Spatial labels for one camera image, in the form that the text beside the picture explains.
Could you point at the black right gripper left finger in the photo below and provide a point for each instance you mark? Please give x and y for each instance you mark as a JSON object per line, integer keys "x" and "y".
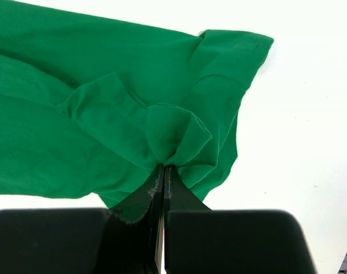
{"x": 122, "y": 239}

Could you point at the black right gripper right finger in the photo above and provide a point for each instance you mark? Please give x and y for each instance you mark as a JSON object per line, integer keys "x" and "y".
{"x": 198, "y": 239}

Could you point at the green t shirt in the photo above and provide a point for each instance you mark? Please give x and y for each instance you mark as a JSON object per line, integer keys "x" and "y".
{"x": 92, "y": 105}

